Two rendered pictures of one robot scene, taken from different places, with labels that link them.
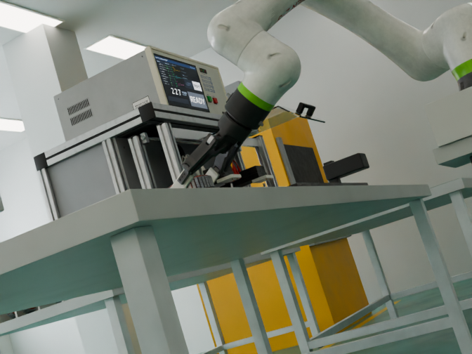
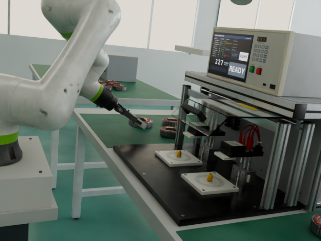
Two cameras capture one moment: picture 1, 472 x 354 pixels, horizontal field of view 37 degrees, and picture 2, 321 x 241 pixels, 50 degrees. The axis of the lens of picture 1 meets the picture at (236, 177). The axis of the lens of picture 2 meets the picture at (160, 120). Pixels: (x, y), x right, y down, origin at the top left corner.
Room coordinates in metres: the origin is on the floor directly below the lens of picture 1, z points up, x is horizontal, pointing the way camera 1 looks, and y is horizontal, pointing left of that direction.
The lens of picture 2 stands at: (2.80, -1.14, 1.26)
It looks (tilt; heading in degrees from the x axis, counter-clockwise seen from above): 14 degrees down; 129
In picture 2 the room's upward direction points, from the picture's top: 7 degrees clockwise
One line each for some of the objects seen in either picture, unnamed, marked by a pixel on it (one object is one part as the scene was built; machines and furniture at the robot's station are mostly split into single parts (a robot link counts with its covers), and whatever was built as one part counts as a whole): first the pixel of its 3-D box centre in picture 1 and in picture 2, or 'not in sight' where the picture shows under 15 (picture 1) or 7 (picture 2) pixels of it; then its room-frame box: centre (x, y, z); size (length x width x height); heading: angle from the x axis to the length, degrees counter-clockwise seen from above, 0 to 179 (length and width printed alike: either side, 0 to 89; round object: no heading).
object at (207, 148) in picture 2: not in sight; (208, 151); (2.07, 0.11, 0.80); 0.07 x 0.05 x 0.06; 155
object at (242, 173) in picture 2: not in sight; (242, 174); (2.29, 0.01, 0.80); 0.07 x 0.05 x 0.06; 155
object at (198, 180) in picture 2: not in sight; (208, 182); (2.23, -0.12, 0.78); 0.15 x 0.15 x 0.01; 65
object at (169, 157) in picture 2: not in sight; (178, 158); (2.01, -0.02, 0.78); 0.15 x 0.15 x 0.01; 65
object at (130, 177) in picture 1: (187, 187); (251, 133); (2.22, 0.16, 0.92); 0.66 x 0.01 x 0.30; 155
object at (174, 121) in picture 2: not in sight; (171, 122); (1.59, 0.44, 0.77); 0.11 x 0.11 x 0.04
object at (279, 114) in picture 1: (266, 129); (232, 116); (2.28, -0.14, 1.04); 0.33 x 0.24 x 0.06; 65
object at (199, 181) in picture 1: (190, 189); (139, 122); (1.64, 0.11, 0.82); 0.11 x 0.11 x 0.04
